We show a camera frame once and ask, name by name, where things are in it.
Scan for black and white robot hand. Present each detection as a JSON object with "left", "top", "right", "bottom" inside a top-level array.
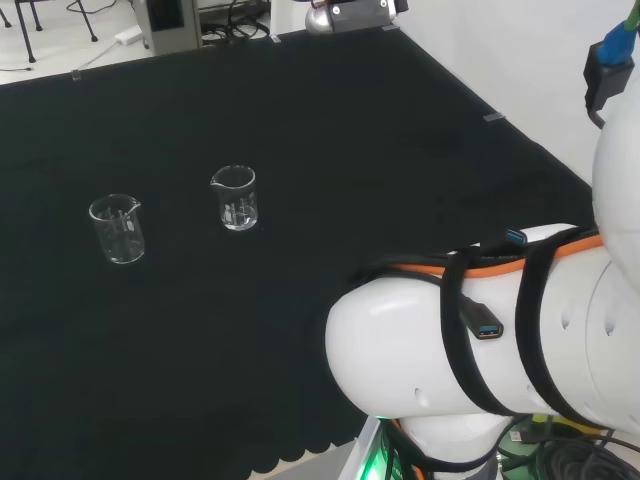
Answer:
[{"left": 304, "top": 0, "right": 410, "bottom": 35}]

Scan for clear glass beaker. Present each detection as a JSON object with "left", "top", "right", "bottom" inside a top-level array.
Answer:
[
  {"left": 209, "top": 164, "right": 259, "bottom": 232},
  {"left": 88, "top": 193, "right": 146, "bottom": 265}
]

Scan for black table cloth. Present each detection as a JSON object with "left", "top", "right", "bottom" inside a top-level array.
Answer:
[{"left": 0, "top": 24, "right": 601, "bottom": 476}]

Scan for grey metal cabinet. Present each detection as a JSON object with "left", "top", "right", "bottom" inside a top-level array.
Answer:
[{"left": 136, "top": 0, "right": 204, "bottom": 55}]

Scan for black chair legs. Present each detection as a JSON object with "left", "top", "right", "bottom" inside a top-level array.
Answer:
[{"left": 0, "top": 0, "right": 101, "bottom": 64}]

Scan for black cables under cabinet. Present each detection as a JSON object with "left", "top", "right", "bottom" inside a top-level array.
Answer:
[{"left": 199, "top": 0, "right": 274, "bottom": 47}]

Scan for black box with blue cable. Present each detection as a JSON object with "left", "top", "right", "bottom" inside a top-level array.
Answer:
[{"left": 583, "top": 0, "right": 640, "bottom": 129}]

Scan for orange cable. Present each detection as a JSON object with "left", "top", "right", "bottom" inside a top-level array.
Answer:
[{"left": 388, "top": 233, "right": 605, "bottom": 279}]

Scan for black USB socket cable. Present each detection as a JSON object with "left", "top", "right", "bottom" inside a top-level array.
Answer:
[{"left": 459, "top": 293, "right": 505, "bottom": 342}]

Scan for metal base plate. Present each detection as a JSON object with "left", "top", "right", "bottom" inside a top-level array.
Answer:
[{"left": 341, "top": 414, "right": 397, "bottom": 480}]

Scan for black cable bundle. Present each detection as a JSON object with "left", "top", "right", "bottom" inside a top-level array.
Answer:
[{"left": 499, "top": 414, "right": 640, "bottom": 480}]

